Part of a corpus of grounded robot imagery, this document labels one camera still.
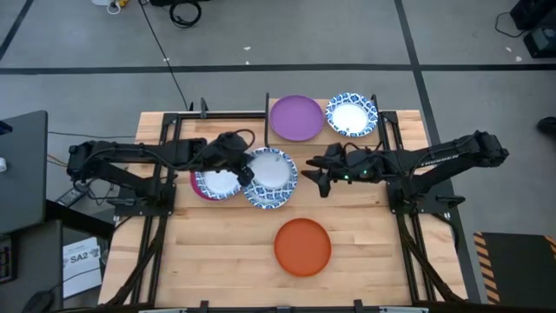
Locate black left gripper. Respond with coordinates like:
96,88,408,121
203,132,255,188

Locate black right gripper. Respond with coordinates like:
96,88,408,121
301,143,370,199

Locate blue patterned paper plate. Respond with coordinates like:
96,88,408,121
325,91,380,138
242,146,300,210
194,167,244,201

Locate magenta plastic plate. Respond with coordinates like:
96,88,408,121
189,170,214,203

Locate purple plastic plate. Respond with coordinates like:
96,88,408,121
269,94,325,143

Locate orange plastic plate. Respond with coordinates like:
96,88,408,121
273,217,333,278

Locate wooden shelf with black brackets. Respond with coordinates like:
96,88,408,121
263,92,386,162

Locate black power adapter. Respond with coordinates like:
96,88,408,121
55,186,88,208

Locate white printed paper sheet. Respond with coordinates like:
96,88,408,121
63,236,103,299

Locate black mat with hazard stripes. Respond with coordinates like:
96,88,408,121
473,231,556,305

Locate person's shoe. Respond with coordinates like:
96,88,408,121
536,116,556,137

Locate black computer mouse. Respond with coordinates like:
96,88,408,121
21,290,56,313

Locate black equipment box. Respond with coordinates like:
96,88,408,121
523,25,556,60

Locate black equipment case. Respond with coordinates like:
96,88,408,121
510,0,556,31

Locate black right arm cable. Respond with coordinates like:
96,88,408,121
342,142,375,154

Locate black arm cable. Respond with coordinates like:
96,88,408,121
342,142,375,154
233,128,257,150

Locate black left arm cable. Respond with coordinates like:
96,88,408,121
233,128,257,150

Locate black aluminium table frame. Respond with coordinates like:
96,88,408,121
103,97,468,313

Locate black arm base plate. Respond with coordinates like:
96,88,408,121
113,182,177,217
386,180,466,215

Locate long black floor cable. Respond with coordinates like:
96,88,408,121
138,0,191,110

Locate thin grey cable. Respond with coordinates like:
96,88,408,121
47,130,136,140

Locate coiled black cable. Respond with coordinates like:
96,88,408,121
169,0,203,29

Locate thin black cable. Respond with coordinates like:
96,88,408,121
494,10,527,39

